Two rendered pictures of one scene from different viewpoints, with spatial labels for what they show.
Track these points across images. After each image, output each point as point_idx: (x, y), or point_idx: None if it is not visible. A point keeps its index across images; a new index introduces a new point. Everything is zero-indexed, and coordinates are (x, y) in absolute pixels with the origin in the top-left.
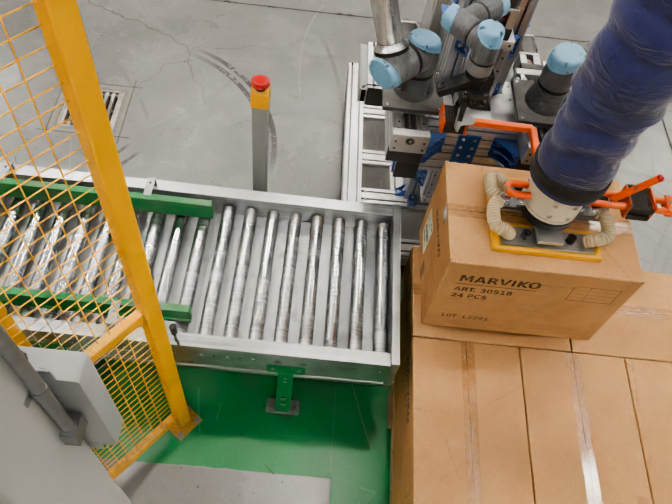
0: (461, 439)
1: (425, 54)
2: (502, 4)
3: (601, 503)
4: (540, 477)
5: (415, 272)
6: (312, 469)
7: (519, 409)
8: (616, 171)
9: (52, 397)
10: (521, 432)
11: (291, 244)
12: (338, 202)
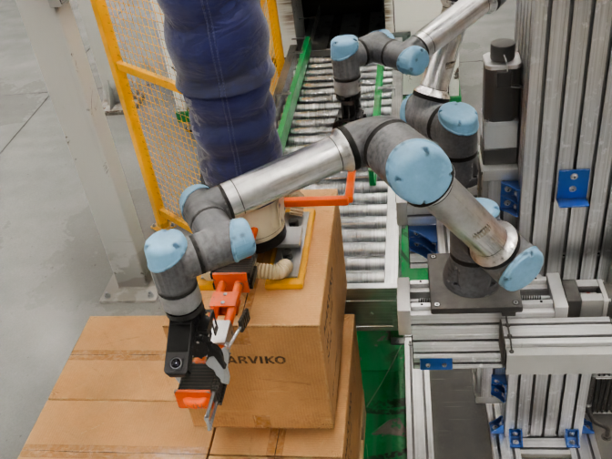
0: (135, 347)
1: (437, 119)
2: (401, 53)
3: (37, 456)
4: (80, 405)
5: None
6: None
7: (151, 394)
8: (209, 170)
9: None
10: (127, 394)
11: (347, 230)
12: (394, 246)
